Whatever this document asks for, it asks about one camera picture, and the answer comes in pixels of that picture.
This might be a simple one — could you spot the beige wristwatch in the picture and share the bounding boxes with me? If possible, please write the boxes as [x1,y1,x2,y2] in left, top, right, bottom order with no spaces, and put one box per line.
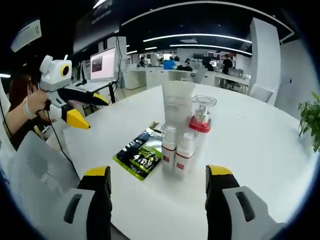
[22,97,33,118]

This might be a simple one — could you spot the white office chair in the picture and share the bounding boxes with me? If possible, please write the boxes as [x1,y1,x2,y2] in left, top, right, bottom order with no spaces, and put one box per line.
[249,83,276,104]

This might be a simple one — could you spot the black cable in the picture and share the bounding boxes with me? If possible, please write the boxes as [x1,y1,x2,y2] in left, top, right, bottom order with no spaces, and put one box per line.
[44,109,78,176]

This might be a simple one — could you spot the small white skincare bottle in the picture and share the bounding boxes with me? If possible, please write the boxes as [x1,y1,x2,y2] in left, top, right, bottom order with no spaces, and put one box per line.
[161,124,179,176]
[174,129,198,181]

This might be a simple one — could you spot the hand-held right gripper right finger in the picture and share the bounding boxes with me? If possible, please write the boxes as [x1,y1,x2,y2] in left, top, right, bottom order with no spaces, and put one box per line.
[204,164,286,240]

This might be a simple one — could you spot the red collar white skincare bottle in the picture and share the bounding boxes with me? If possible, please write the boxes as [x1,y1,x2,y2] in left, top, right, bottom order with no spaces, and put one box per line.
[187,94,218,163]

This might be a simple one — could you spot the computer monitor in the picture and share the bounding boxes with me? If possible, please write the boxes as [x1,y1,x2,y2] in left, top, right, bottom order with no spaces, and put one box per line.
[89,47,118,83]

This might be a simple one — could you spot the person's left hand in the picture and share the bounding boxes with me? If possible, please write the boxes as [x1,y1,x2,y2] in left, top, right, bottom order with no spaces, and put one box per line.
[27,93,55,124]

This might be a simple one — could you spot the green black skincare sachet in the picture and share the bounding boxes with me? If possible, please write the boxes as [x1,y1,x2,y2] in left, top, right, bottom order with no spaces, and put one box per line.
[112,127,163,181]

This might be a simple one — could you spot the grey mesh office chair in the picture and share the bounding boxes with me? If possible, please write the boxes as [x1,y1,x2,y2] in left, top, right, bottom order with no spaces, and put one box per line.
[6,131,83,240]

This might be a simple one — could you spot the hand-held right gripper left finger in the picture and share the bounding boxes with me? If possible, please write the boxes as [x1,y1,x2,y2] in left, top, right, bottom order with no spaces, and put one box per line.
[51,165,113,240]

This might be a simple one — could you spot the potted green plant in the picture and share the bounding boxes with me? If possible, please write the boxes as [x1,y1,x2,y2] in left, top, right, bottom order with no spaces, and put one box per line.
[297,91,320,153]

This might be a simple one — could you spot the ceiling air conditioner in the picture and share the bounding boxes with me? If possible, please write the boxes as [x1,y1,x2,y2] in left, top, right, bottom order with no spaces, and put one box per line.
[11,19,42,52]

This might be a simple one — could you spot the white skincare tube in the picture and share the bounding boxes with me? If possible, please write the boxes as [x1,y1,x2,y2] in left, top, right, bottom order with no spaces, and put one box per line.
[161,80,198,141]

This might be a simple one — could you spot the white office counter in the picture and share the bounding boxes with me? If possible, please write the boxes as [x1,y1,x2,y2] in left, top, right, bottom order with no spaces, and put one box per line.
[123,67,251,91]

